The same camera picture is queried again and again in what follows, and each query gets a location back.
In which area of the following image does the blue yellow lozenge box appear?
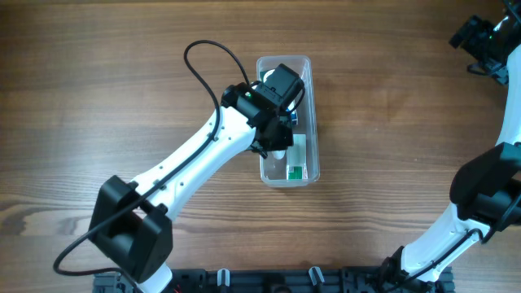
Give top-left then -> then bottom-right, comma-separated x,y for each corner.
287,109 -> 299,125

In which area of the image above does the white green medicine box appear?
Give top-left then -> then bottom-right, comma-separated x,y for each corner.
286,134 -> 308,181

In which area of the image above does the white spray bottle clear cap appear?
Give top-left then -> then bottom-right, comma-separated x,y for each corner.
272,150 -> 286,160

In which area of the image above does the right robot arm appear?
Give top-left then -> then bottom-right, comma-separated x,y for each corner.
379,16 -> 520,291

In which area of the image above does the clear plastic container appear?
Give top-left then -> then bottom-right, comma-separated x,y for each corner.
256,55 -> 320,188

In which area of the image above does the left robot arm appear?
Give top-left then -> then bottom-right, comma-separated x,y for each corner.
89,81 -> 305,292

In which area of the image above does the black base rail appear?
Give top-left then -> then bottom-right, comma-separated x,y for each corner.
92,266 -> 455,293

